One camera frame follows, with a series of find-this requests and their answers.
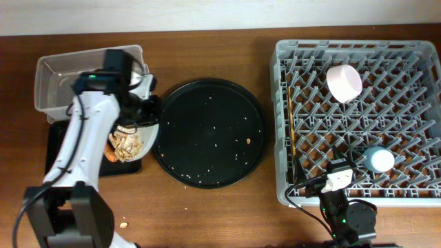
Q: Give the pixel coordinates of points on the round black tray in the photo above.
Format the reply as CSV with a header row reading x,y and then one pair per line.
x,y
203,131

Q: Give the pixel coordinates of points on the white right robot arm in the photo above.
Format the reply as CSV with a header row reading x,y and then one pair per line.
x,y
350,223

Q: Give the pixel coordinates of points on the pink bowl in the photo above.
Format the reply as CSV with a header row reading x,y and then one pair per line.
x,y
344,83

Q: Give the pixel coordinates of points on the clear plastic bin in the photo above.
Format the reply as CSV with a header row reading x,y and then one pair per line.
x,y
56,74

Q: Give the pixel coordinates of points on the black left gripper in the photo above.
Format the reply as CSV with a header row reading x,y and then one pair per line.
x,y
154,118

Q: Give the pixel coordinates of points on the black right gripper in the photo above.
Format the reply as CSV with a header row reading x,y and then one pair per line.
x,y
315,184

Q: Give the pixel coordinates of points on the white plate with food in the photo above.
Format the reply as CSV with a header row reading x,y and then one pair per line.
x,y
130,144

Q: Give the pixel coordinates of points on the black rectangular tray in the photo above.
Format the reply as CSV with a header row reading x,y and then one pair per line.
x,y
56,135

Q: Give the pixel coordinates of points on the blue plastic cup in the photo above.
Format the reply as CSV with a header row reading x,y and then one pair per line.
x,y
378,159

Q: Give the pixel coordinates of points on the grey dishwasher rack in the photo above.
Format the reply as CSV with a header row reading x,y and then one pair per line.
x,y
398,109

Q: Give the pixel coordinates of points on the orange carrot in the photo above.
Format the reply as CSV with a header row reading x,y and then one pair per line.
x,y
109,153

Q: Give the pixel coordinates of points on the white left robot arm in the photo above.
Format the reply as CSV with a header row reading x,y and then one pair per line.
x,y
67,209

